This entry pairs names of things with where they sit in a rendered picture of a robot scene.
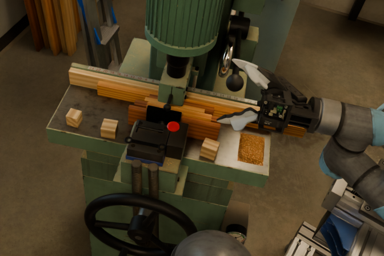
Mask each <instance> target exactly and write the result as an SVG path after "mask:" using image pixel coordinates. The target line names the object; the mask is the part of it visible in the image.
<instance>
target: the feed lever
mask: <svg viewBox="0 0 384 256"><path fill-rule="evenodd" d="M244 13H245V12H241V11H239V14H238V16H237V15H233V16H232V18H231V23H230V28H229V33H228V36H229V37H231V38H235V48H234V59H240V51H241V40H246V38H247V34H248V31H249V26H250V18H246V17H244ZM243 85H244V81H243V78H242V77H241V76H240V75H239V68H238V67H237V66H236V65H235V64H234V63H233V72H232V75H230V76H228V78H227V80H226V86H227V88H228V89H229V90H230V91H233V92H237V91H240V90H241V89H242V88H243Z"/></svg>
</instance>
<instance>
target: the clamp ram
mask: <svg viewBox="0 0 384 256"><path fill-rule="evenodd" d="M181 116H182V112H179V111H174V110H170V111H164V109H163V108H160V107H155V106H150V105H148V106H147V110H146V121H149V122H154V123H159V124H163V125H167V124H168V123H169V122H172V121H177V122H181Z"/></svg>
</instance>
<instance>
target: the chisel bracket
mask: <svg viewBox="0 0 384 256"><path fill-rule="evenodd" d="M193 60H194V57H190V60H189V63H188V65H187V68H186V74H185V76H184V77H182V78H172V77H170V76H169V75H168V74H167V72H166V70H167V62H166V64H165V68H164V70H163V73H162V76H161V80H160V82H159V90H158V102H163V103H167V100H168V97H169V94H172V95H173V97H172V100H171V104H172V105H177V106H183V103H184V100H185V99H186V96H187V95H186V92H187V89H188V85H189V80H190V77H191V68H192V66H193Z"/></svg>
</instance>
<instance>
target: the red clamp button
mask: <svg viewBox="0 0 384 256"><path fill-rule="evenodd" d="M167 129H168V130H169V131H172V132H176V131H178V130H179V124H178V123H177V122H174V121H172V122H169V123H168V124H167Z"/></svg>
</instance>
